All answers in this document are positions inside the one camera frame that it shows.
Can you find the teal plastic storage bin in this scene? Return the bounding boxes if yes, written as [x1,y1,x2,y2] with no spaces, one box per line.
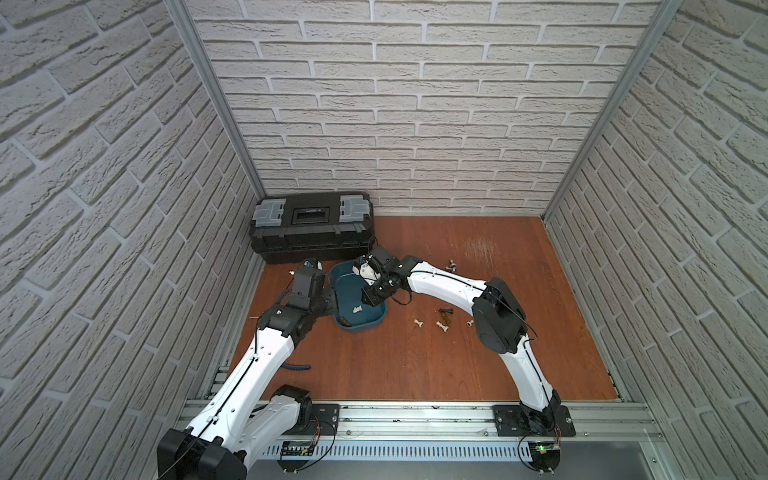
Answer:
[329,261,387,333]

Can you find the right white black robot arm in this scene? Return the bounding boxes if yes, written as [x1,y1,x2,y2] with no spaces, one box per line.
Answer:
[353,249,561,435]

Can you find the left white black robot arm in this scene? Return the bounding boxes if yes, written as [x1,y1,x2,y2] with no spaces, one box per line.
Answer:
[157,259,330,479]

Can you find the black plastic toolbox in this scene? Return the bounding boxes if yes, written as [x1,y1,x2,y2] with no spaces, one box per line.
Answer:
[249,191,375,264]

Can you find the left controller board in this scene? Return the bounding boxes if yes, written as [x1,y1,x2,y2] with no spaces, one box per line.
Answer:
[277,440,318,473]

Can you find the controller board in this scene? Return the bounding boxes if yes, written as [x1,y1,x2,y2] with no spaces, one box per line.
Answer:
[527,442,561,475]
[277,440,318,473]

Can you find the right controller board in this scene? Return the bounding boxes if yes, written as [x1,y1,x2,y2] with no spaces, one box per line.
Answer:
[527,442,561,475]

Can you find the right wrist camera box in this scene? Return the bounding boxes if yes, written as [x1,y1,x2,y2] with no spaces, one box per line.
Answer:
[352,253,385,286]

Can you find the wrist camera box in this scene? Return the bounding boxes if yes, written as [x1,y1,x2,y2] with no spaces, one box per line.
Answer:
[301,258,322,270]
[352,253,385,286]

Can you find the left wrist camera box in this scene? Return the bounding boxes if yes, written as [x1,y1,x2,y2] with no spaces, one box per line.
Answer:
[301,258,322,270]

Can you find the blue handled pliers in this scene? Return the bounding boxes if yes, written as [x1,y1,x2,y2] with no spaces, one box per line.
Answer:
[281,362,312,372]

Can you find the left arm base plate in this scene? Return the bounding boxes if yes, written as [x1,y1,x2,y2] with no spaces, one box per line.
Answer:
[286,403,340,437]

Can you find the aluminium frame rail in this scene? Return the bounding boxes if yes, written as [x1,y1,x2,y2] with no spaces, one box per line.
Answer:
[312,400,665,442]

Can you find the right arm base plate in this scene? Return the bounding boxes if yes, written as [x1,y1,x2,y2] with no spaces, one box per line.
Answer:
[491,404,576,438]

